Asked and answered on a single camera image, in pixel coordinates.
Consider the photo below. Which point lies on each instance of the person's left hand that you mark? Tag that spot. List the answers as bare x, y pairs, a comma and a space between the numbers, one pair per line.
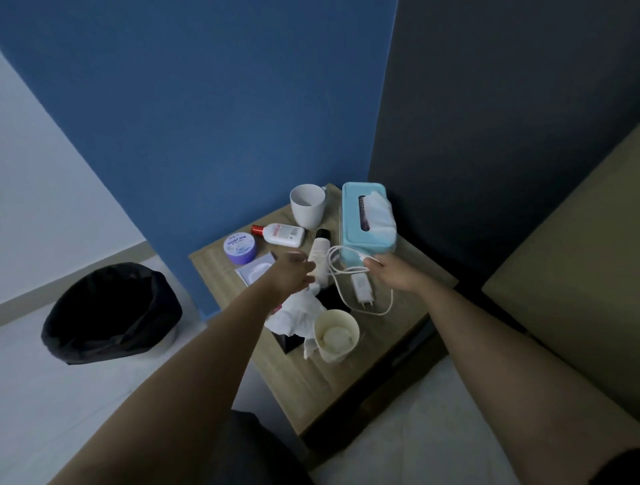
290, 277

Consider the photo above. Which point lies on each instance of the person's right hand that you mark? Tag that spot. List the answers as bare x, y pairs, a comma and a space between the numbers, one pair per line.
395, 272

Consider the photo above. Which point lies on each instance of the white wipe packet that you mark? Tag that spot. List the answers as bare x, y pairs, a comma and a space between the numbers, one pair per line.
255, 270

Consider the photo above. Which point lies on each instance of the white tissue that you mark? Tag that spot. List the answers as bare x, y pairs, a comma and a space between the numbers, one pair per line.
295, 315

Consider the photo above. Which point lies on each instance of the white charger plug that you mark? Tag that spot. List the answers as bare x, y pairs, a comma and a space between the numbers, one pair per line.
361, 290

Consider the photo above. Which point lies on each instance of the white tube black cap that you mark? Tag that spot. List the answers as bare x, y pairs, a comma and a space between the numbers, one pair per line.
318, 250

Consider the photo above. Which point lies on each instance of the white lotion bottle red cap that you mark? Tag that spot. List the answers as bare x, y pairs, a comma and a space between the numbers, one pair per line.
285, 235

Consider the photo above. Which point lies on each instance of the black phone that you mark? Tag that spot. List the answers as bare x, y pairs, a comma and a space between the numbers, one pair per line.
334, 300

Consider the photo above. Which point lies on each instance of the purple round jar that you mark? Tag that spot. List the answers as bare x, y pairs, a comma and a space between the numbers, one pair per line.
240, 247

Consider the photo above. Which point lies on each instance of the teal tissue box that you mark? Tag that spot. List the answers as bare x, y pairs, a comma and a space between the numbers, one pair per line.
352, 220

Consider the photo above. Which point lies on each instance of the white mug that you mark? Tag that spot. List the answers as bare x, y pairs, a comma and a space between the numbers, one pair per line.
307, 210

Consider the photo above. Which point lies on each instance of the beige paper cup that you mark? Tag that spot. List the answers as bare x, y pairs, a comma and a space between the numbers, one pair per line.
335, 340

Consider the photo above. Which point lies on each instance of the wooden nightstand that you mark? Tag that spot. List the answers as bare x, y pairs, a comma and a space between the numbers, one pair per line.
310, 389

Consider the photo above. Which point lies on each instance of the person's left forearm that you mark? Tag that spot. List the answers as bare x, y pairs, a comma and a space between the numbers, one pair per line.
190, 389

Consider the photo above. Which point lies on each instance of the person's right forearm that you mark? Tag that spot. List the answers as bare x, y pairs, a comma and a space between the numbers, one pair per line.
525, 389

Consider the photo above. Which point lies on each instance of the white facial tissues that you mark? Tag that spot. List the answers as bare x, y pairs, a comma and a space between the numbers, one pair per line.
380, 215

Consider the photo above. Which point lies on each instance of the black lined trash bin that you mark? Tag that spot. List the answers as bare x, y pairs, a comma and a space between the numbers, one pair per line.
110, 310

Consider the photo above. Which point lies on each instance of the beige bed frame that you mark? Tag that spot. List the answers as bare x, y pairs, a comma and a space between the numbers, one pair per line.
575, 275

